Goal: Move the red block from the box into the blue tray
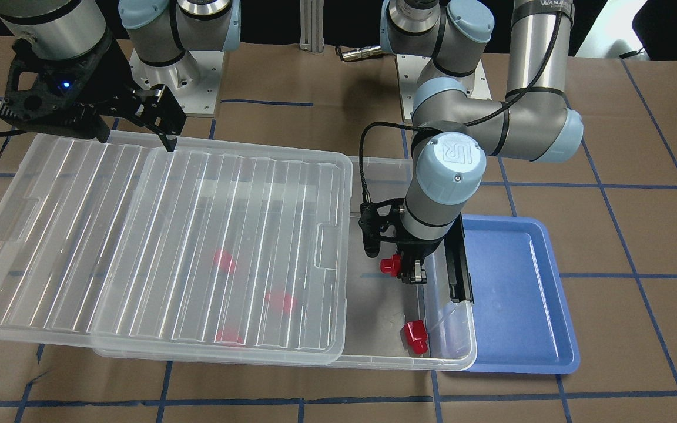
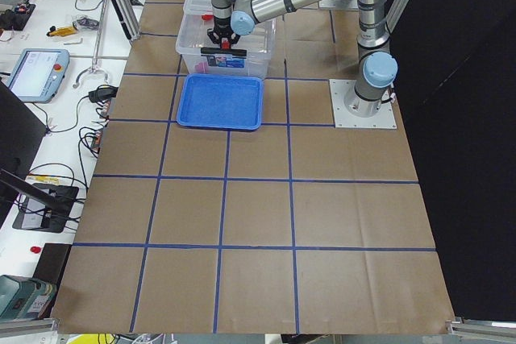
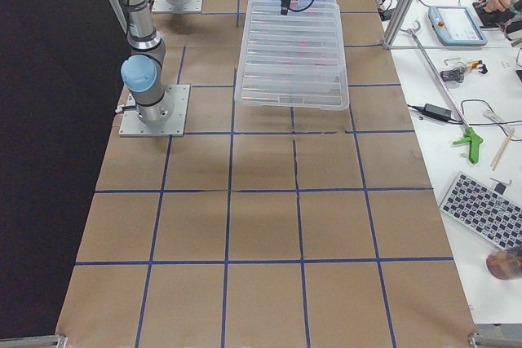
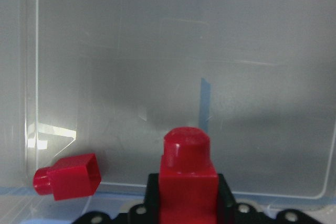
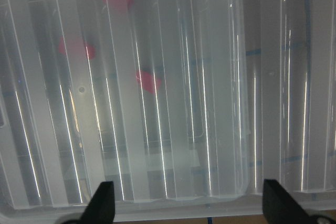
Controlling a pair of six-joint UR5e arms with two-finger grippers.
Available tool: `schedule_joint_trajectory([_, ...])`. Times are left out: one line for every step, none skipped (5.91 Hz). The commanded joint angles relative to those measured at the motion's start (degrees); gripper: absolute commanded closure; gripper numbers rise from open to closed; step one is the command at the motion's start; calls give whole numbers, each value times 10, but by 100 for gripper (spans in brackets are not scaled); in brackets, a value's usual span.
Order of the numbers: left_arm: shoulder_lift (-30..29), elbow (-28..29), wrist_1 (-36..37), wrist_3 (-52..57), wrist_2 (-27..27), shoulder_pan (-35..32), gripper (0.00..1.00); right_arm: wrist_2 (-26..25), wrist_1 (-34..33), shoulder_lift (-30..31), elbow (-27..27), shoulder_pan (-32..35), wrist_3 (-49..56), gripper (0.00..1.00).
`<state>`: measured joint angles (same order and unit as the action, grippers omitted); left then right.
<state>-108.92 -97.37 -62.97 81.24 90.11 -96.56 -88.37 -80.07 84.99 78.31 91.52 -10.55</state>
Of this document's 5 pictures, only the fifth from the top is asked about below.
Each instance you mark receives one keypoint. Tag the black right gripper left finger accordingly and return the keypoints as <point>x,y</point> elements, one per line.
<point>100,209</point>

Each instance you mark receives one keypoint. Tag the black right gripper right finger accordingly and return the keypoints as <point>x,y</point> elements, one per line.
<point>280,207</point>

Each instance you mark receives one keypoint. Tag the clear plastic box lid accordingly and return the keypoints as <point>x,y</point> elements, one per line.
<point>290,95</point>

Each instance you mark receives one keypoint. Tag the clear plastic storage box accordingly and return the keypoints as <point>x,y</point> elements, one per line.
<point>69,123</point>

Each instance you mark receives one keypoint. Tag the red block under lid lower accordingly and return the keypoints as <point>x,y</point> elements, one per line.
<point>148,81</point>

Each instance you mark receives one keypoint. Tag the red block under lid middle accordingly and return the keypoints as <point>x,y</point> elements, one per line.
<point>77,47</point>

